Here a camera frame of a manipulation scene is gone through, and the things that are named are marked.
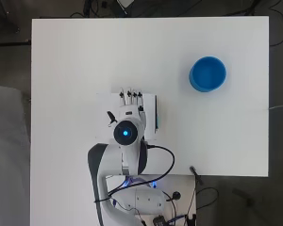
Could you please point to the white flat box stand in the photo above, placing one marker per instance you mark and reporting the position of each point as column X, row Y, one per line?
column 105, row 116

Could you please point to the white seven-joint robot arm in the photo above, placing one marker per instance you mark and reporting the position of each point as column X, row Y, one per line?
column 116, row 157

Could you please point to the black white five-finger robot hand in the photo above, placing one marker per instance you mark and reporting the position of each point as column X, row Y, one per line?
column 131, row 111

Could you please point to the blue round tub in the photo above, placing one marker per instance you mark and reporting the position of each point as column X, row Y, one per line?
column 207, row 74

